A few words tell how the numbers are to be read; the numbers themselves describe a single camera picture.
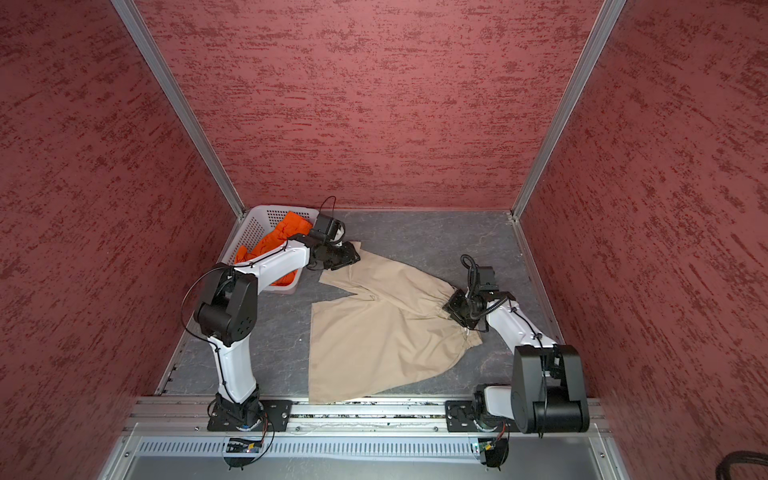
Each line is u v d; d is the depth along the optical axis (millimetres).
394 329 883
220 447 707
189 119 921
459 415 740
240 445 726
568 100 874
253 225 1065
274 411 749
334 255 832
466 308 713
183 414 758
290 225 1065
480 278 716
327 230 779
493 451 698
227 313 515
